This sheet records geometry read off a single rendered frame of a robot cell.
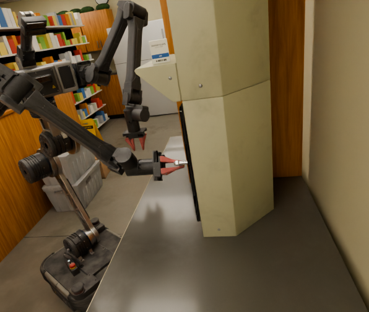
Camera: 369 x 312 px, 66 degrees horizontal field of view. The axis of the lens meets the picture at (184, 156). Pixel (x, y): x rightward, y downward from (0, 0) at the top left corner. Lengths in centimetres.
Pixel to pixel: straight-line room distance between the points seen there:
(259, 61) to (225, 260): 59
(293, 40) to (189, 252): 81
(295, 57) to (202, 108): 49
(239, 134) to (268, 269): 39
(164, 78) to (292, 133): 64
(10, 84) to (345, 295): 106
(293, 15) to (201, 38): 47
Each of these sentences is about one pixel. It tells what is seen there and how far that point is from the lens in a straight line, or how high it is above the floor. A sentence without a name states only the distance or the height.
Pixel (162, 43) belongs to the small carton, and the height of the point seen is 156.
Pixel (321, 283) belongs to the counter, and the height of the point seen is 94.
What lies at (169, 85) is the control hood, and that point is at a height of 146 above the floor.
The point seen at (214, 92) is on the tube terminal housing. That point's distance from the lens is 77.
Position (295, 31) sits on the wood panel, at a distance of 115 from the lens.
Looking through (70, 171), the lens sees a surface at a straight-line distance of 303.
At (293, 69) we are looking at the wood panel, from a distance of 116.
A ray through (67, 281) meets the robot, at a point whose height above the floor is 24.
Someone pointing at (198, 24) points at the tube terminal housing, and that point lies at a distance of 75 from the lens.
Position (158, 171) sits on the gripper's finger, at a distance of 95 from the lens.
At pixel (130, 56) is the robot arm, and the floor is 151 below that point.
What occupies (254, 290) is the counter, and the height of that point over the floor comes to 94.
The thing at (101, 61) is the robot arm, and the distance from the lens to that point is 152.
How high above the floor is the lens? 159
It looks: 24 degrees down
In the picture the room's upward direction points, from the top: 10 degrees counter-clockwise
